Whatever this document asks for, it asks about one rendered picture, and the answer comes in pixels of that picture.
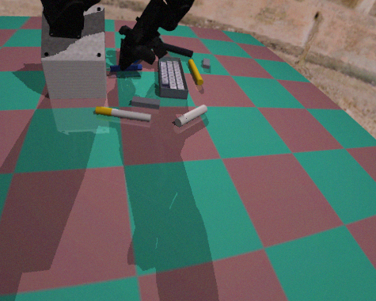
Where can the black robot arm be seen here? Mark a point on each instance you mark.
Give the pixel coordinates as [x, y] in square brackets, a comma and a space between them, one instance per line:
[66, 19]

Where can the grey keyboard with white letter keys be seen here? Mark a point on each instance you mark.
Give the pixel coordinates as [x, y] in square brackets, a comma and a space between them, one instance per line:
[172, 80]

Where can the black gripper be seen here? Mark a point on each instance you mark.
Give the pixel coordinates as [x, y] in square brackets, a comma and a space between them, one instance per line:
[134, 45]

